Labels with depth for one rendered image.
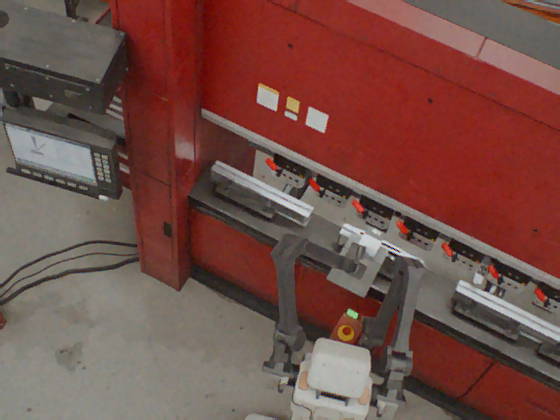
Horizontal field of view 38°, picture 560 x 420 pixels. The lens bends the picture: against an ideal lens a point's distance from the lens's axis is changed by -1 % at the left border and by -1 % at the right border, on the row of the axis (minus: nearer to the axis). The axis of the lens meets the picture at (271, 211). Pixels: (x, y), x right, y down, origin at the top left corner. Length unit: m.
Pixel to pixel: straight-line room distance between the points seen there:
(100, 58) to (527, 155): 1.47
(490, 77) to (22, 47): 1.56
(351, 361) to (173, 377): 1.60
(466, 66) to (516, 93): 0.17
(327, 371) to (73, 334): 1.89
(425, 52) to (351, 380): 1.17
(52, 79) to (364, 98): 1.08
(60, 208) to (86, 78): 2.10
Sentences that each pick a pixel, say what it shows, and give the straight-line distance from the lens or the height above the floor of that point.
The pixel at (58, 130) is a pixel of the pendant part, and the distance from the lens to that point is 3.15.
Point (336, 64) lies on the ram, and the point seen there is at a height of 1.99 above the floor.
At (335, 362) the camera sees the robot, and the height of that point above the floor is 1.38.
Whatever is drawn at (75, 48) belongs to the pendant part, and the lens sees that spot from 2.93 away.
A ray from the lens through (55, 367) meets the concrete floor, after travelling 4.43.
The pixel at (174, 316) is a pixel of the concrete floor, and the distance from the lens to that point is 4.48.
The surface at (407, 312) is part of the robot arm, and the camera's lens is 3.11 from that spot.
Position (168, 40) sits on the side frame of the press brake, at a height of 1.99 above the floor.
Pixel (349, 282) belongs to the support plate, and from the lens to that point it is 3.51.
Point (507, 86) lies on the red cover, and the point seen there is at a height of 2.24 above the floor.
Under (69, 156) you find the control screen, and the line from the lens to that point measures 3.24.
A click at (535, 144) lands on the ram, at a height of 2.04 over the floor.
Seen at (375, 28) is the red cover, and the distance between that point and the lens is 2.64.
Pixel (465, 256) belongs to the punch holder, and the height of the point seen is 1.26.
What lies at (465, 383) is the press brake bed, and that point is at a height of 0.42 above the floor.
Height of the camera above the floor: 4.10
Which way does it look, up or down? 59 degrees down
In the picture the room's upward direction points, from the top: 9 degrees clockwise
